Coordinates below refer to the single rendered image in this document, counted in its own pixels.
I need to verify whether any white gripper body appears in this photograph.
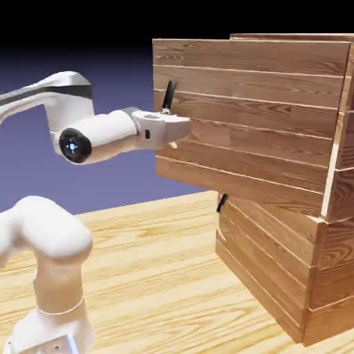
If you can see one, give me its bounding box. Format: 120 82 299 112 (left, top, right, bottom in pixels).
161 113 192 147

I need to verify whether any large wooden cabinet door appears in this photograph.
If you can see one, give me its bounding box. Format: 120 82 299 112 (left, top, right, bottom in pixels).
151 37 353 220

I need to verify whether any small wooden cabinet door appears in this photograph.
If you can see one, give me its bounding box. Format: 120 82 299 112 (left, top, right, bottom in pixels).
214 192 319 344

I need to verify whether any light wooden cabinet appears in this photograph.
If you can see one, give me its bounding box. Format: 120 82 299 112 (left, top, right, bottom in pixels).
214 32 354 347

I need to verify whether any long dark curved handle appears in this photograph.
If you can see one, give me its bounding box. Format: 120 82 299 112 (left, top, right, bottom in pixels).
160 80 177 116

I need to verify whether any short dark curved handle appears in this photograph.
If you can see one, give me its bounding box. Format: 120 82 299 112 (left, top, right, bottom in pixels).
216 193 230 214

